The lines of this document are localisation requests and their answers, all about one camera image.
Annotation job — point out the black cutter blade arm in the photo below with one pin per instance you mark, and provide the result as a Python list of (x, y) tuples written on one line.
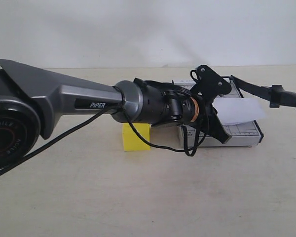
[(276, 94)]

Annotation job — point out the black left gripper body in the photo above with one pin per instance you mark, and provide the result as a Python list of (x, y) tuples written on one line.
[(199, 115)]

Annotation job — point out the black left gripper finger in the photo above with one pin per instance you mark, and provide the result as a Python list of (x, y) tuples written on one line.
[(214, 127)]

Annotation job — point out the yellow cube block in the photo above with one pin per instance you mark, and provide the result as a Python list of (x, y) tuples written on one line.
[(131, 142)]

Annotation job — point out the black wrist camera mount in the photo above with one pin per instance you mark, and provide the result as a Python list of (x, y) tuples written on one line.
[(208, 83)]

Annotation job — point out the white paper sheet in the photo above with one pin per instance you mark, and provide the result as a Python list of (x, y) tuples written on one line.
[(233, 111)]

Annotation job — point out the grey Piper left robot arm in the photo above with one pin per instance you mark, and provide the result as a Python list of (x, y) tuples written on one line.
[(32, 100)]

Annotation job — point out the grey paper cutter base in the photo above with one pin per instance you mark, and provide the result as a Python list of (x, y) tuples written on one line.
[(245, 134)]

